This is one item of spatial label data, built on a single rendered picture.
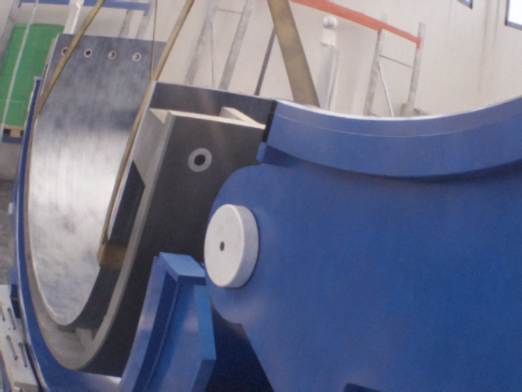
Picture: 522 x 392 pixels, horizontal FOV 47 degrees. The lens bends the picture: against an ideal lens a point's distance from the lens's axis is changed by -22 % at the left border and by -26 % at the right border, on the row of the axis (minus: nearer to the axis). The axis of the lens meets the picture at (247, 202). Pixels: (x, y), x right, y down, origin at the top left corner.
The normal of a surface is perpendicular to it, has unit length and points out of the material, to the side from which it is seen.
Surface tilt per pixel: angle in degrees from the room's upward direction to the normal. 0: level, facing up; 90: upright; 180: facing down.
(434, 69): 90
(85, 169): 45
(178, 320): 90
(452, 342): 90
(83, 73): 75
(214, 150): 95
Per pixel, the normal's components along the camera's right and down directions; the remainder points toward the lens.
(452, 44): 0.42, 0.32
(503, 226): -0.87, -0.11
